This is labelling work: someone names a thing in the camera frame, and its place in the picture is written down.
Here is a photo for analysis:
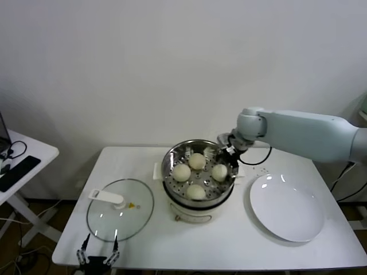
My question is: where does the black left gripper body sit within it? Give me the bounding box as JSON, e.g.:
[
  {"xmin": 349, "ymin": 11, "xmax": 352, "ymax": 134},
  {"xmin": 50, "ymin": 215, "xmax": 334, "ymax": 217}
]
[{"xmin": 81, "ymin": 256, "xmax": 111, "ymax": 270}]

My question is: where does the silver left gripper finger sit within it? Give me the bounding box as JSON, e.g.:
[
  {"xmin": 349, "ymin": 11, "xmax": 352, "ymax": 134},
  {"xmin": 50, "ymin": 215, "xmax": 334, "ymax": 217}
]
[
  {"xmin": 76, "ymin": 233, "xmax": 91, "ymax": 264},
  {"xmin": 103, "ymin": 229, "xmax": 120, "ymax": 264}
]

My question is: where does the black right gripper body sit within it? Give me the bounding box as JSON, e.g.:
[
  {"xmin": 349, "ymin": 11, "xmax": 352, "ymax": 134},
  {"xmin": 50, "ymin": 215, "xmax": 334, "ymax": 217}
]
[{"xmin": 222, "ymin": 148, "xmax": 241, "ymax": 164}]

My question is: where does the white steamed baozi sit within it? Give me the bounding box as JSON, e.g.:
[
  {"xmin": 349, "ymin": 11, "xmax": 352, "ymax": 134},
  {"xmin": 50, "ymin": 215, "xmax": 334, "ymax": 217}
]
[
  {"xmin": 188, "ymin": 153, "xmax": 206, "ymax": 170},
  {"xmin": 185, "ymin": 184, "xmax": 206, "ymax": 201},
  {"xmin": 173, "ymin": 163, "xmax": 192, "ymax": 183},
  {"xmin": 211, "ymin": 164, "xmax": 229, "ymax": 182}
]

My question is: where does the stainless steel steamer basket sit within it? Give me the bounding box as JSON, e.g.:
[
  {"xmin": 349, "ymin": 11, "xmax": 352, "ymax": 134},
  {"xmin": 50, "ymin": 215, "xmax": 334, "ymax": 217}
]
[{"xmin": 153, "ymin": 139, "xmax": 247, "ymax": 203}]

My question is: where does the white electric cooker pot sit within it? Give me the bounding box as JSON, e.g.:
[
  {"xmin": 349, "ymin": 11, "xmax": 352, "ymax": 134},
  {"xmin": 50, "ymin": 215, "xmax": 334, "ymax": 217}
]
[{"xmin": 162, "ymin": 180, "xmax": 235, "ymax": 224}]

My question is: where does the large white plate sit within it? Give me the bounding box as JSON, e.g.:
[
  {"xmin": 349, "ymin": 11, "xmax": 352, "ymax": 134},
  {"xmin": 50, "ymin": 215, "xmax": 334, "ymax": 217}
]
[{"xmin": 248, "ymin": 173, "xmax": 326, "ymax": 243}]

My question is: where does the black flat keyboard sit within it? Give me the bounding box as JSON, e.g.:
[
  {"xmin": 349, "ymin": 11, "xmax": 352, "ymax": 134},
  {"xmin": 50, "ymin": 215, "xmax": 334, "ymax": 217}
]
[{"xmin": 0, "ymin": 155, "xmax": 41, "ymax": 193}]

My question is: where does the white folding side table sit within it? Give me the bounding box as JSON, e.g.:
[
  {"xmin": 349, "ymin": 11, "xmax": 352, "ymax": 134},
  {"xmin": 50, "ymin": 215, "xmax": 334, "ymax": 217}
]
[{"xmin": 0, "ymin": 128, "xmax": 60, "ymax": 250}]

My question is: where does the dark laptop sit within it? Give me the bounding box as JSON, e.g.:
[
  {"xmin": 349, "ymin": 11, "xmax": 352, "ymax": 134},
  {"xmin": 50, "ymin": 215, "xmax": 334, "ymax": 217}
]
[{"xmin": 0, "ymin": 111, "xmax": 12, "ymax": 152}]

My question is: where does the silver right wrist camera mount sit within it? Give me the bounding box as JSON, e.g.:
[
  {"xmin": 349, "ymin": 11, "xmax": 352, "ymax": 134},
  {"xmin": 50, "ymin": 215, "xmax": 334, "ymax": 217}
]
[{"xmin": 216, "ymin": 132, "xmax": 239, "ymax": 152}]

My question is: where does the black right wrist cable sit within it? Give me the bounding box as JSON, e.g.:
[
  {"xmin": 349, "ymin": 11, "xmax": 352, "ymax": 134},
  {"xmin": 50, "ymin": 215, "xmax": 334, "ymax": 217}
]
[{"xmin": 237, "ymin": 146, "xmax": 272, "ymax": 166}]

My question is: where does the glass lid with white handle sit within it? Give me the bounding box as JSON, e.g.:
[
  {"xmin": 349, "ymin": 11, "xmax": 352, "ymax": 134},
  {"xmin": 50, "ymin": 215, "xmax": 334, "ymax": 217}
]
[{"xmin": 86, "ymin": 178, "xmax": 155, "ymax": 243}]

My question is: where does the white floor cable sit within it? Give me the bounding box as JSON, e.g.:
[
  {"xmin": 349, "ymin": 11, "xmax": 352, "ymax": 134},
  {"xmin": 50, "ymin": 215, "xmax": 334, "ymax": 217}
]
[{"xmin": 0, "ymin": 197, "xmax": 63, "ymax": 227}]

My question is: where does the black floor cable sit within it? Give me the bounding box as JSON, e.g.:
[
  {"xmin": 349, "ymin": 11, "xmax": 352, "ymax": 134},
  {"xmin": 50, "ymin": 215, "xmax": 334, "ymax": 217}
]
[{"xmin": 11, "ymin": 217, "xmax": 52, "ymax": 267}]

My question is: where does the black wall cable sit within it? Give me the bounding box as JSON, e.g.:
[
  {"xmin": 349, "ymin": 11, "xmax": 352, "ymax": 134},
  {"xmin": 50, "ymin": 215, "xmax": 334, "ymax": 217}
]
[{"xmin": 329, "ymin": 160, "xmax": 367, "ymax": 201}]

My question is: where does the black cable on side table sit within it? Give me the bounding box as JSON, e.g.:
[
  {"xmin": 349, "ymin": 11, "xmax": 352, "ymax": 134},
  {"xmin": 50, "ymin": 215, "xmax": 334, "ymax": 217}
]
[{"xmin": 0, "ymin": 140, "xmax": 28, "ymax": 161}]

